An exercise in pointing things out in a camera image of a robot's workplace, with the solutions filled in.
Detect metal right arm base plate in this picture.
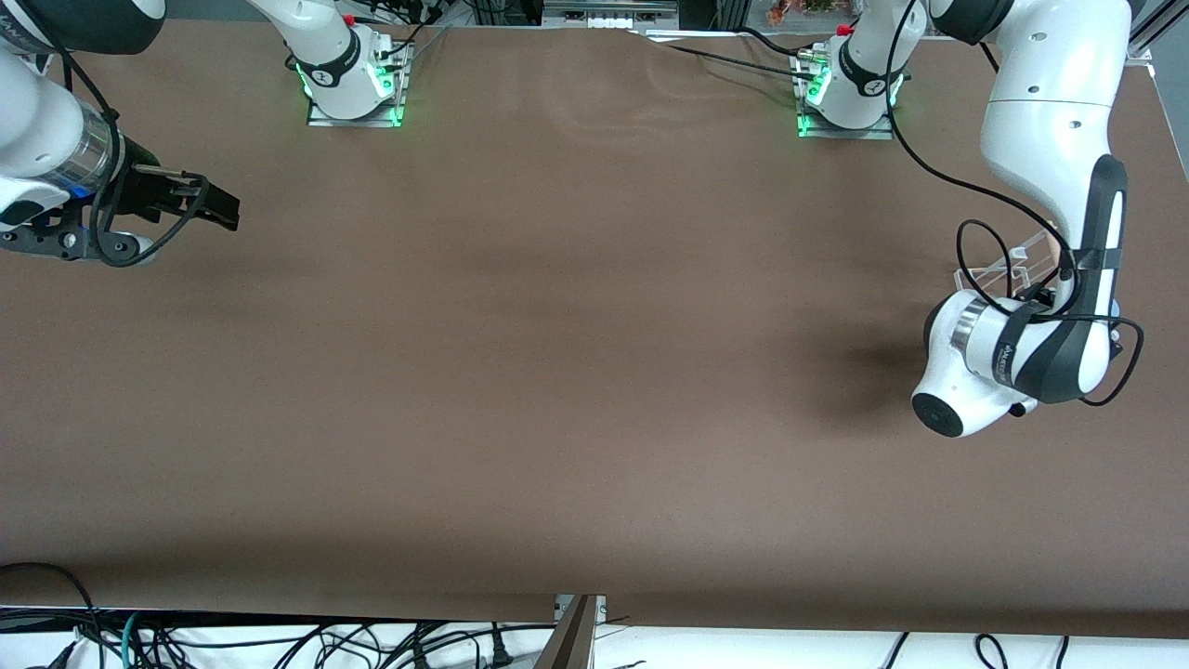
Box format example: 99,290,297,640
307,39,412,128

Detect black cable on table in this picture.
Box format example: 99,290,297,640
641,26,818,80

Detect thick black floor cable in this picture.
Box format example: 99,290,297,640
0,562,105,669

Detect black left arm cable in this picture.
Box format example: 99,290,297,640
882,0,1145,408

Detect tangled black floor cables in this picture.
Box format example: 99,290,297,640
139,621,558,669

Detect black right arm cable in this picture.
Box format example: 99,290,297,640
51,51,207,269

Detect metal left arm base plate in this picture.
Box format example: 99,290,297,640
796,46,898,140

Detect white wire cup rack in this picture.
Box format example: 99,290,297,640
955,228,1071,304

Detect aluminium frame profile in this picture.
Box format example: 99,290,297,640
1126,0,1176,64

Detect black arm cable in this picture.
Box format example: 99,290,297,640
882,0,1145,408
51,51,207,269

